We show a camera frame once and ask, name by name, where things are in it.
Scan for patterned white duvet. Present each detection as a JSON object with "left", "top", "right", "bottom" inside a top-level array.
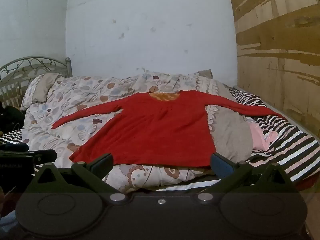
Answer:
[{"left": 20, "top": 71, "right": 253, "bottom": 193}]

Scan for grey patterned pillow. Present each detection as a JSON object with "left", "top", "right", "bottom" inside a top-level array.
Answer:
[{"left": 20, "top": 73, "right": 62, "bottom": 111}]

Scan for metal bed headboard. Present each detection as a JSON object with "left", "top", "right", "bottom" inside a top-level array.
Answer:
[{"left": 0, "top": 57, "right": 73, "bottom": 103}]

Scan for pink cloth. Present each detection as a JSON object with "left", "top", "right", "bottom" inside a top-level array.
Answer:
[{"left": 247, "top": 119, "right": 279, "bottom": 152}]

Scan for black white striped bed sheet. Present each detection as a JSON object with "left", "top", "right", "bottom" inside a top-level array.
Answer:
[{"left": 0, "top": 86, "right": 320, "bottom": 193}]

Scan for plywood board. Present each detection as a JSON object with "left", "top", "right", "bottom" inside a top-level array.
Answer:
[{"left": 226, "top": 0, "right": 320, "bottom": 137}]

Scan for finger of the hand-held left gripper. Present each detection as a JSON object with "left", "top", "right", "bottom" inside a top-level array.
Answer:
[
  {"left": 0, "top": 143, "right": 29, "bottom": 153},
  {"left": 31, "top": 149, "right": 57, "bottom": 166}
]

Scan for red long-sleeved sweater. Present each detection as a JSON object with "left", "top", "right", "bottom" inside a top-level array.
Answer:
[{"left": 51, "top": 90, "right": 288, "bottom": 168}]

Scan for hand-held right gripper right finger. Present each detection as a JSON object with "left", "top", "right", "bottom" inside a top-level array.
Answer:
[{"left": 197, "top": 153, "right": 299, "bottom": 202}]

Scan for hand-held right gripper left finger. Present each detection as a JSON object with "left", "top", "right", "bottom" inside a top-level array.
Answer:
[{"left": 26, "top": 153, "right": 125, "bottom": 202}]

